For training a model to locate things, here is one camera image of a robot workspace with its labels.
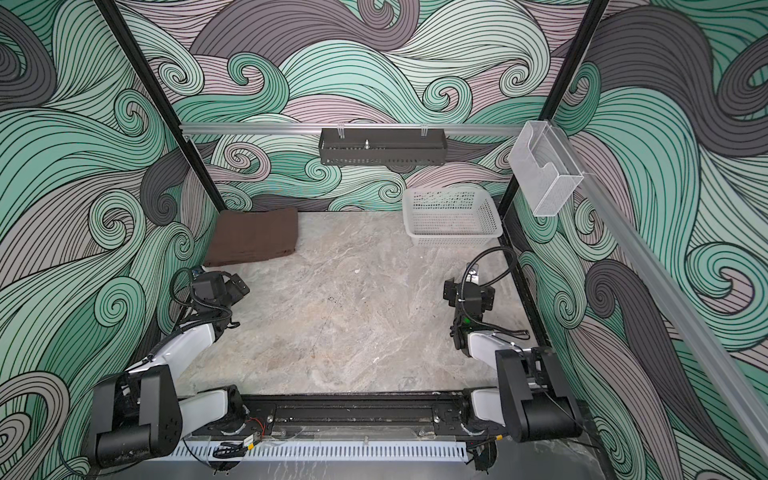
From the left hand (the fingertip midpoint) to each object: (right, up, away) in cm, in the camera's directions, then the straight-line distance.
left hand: (224, 283), depth 88 cm
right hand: (+75, +1, +2) cm, 75 cm away
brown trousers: (-4, +16, +27) cm, 31 cm away
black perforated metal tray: (+48, +45, +12) cm, 67 cm away
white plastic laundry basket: (+77, +22, +30) cm, 86 cm away
